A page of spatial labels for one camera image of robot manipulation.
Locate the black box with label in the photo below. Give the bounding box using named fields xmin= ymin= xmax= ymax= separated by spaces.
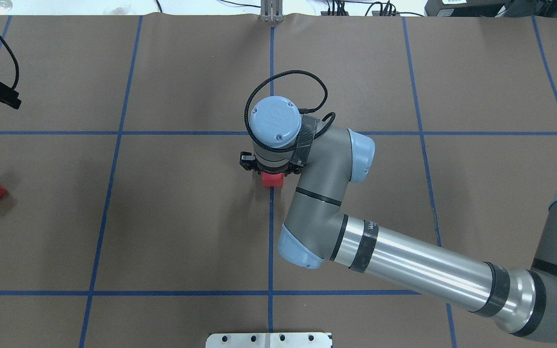
xmin=425 ymin=0 xmax=506 ymax=17

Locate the aluminium frame post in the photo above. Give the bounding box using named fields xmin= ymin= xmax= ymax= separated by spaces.
xmin=259 ymin=0 xmax=284 ymax=24

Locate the white pedestal column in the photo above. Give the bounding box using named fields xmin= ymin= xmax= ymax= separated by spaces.
xmin=205 ymin=332 xmax=334 ymax=348

